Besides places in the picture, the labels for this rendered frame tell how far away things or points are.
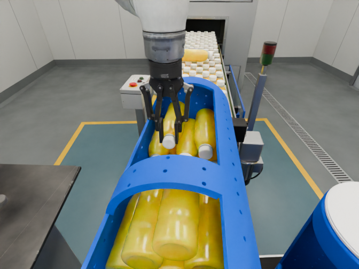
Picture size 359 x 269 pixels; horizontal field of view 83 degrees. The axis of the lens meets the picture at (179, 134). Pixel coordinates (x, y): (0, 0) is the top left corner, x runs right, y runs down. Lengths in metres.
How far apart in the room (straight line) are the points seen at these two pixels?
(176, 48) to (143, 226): 0.34
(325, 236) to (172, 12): 0.60
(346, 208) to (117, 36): 4.85
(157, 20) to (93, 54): 4.90
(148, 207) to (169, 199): 0.06
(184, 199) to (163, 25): 0.32
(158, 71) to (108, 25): 4.62
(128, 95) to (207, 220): 0.73
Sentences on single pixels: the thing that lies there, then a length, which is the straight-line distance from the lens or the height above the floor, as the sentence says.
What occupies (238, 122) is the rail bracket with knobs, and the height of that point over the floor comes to 1.00.
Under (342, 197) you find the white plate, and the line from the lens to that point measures 0.69.
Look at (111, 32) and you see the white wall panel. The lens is 5.07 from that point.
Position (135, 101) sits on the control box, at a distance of 0.99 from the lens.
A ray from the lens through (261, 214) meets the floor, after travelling 1.87.
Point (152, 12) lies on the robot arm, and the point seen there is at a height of 1.44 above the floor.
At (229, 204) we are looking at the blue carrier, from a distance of 0.34.
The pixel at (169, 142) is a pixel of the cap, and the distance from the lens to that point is 0.58.
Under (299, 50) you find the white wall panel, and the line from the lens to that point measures 5.82.
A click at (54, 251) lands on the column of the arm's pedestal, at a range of 0.86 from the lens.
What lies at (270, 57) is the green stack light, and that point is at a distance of 1.17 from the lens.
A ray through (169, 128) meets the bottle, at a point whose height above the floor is 1.14.
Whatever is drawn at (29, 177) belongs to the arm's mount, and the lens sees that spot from 0.75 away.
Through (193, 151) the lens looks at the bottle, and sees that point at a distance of 0.60.
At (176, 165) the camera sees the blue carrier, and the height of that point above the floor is 1.23.
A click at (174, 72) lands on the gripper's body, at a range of 0.46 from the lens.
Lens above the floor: 1.48
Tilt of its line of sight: 36 degrees down
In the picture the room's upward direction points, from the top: straight up
